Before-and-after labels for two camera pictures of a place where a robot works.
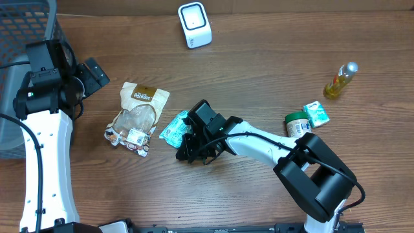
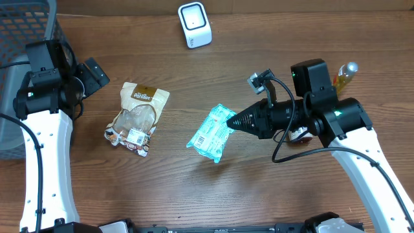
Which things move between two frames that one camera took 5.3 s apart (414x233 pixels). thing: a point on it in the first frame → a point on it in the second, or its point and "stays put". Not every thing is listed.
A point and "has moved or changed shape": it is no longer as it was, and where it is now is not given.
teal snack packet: (174, 131) has moved or changed shape
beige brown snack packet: (134, 122) stays put
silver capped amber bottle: (341, 79) stays put
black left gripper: (93, 84) stays put
